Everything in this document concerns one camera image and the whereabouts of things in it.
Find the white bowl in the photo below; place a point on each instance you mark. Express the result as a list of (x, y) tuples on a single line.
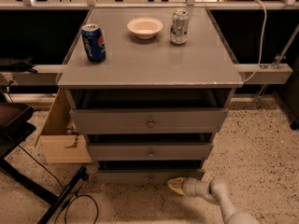
[(145, 27)]

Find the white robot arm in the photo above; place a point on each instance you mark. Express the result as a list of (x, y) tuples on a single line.
[(216, 191)]

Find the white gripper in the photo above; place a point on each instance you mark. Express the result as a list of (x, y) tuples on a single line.
[(189, 188)]

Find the grey bottom drawer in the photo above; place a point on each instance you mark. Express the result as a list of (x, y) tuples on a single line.
[(156, 172)]

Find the grey middle drawer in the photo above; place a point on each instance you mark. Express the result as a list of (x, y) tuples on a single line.
[(149, 151)]

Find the grey top drawer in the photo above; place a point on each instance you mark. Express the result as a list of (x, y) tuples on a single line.
[(157, 120)]

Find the blue Pepsi can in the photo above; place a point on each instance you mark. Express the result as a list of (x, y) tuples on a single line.
[(93, 42)]

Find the black cloth on rail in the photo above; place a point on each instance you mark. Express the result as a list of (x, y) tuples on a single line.
[(16, 65)]

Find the cardboard box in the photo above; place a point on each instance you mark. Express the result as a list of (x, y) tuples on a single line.
[(60, 140)]

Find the metal rail frame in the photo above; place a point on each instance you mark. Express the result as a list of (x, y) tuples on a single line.
[(149, 3)]

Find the grey drawer cabinet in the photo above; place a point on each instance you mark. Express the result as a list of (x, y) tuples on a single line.
[(150, 105)]

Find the green and silver can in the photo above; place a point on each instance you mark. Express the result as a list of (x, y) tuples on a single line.
[(179, 26)]

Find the grey drawer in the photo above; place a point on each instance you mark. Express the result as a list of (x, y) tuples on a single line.
[(157, 120), (149, 151), (156, 172)]

